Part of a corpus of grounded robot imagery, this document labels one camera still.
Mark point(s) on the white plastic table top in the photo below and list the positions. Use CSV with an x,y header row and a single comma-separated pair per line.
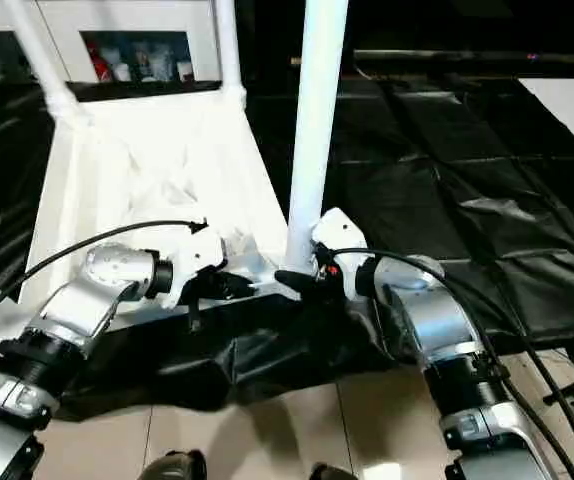
x,y
147,160

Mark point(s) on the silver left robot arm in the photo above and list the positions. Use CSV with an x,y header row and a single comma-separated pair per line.
x,y
77,305

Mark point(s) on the black work mat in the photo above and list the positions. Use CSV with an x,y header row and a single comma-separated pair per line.
x,y
447,200

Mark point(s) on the grey left robot leg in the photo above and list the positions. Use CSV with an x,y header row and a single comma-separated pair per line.
x,y
172,468

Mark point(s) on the red bottle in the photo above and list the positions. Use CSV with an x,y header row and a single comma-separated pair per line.
x,y
99,65

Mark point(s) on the black low cabinet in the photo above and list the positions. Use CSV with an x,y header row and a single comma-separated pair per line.
x,y
447,30

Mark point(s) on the white display cabinet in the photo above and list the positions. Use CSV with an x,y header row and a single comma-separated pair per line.
x,y
67,20

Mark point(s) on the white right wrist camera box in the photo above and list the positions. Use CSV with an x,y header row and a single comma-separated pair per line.
x,y
347,232

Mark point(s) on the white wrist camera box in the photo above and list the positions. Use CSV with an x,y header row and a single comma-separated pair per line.
x,y
195,252
347,232

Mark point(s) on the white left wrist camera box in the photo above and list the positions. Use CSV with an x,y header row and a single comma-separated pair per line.
x,y
195,252

